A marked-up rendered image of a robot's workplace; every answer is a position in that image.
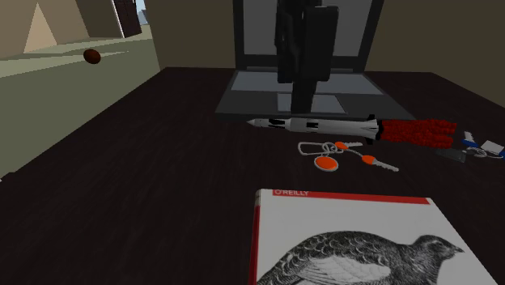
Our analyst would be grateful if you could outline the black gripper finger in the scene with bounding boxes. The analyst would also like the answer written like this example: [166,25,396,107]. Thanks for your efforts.
[291,80,318,115]

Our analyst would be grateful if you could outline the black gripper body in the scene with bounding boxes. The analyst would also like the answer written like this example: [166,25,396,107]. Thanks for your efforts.
[274,0,340,85]

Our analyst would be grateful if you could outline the white toy rocket red flames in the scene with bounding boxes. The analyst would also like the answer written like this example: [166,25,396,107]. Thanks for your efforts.
[246,114,459,150]

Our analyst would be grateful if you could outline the grey open laptop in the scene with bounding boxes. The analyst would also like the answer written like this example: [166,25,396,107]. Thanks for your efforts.
[214,0,418,121]

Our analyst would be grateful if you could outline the white book with bird picture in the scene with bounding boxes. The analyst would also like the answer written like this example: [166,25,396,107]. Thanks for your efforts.
[248,188,500,285]

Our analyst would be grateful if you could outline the dark wooden desk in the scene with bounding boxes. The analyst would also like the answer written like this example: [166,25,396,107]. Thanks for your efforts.
[0,66,505,285]

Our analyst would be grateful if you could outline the dark brown door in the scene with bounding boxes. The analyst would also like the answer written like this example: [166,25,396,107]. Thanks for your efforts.
[112,0,143,40]

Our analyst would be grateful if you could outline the brown ball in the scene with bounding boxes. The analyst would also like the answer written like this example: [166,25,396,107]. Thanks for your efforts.
[83,49,102,66]

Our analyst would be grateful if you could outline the key ring with orange tags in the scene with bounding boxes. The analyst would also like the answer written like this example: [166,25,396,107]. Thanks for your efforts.
[297,140,401,173]

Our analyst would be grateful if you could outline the key ring with blue tags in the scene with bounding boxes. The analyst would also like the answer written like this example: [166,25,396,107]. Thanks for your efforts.
[435,130,505,164]

